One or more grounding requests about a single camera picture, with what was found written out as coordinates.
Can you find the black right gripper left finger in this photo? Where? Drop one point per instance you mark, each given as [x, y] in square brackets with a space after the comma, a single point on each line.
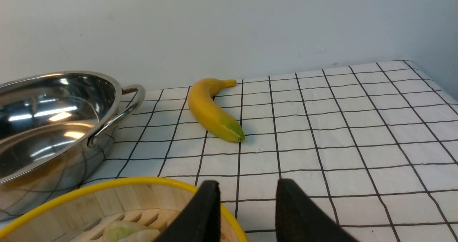
[200, 221]

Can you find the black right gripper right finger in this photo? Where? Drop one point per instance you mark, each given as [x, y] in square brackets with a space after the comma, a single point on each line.
[299, 219]

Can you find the stainless steel pot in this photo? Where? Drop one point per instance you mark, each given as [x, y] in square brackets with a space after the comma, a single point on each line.
[55, 131]

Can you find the pale green dumpling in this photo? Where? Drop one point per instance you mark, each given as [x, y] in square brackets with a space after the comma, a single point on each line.
[124, 231]

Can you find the white black grid tablecloth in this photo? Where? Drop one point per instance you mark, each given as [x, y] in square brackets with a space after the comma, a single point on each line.
[373, 145]

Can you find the yellow banana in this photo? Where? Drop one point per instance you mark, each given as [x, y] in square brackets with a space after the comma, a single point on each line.
[209, 114]

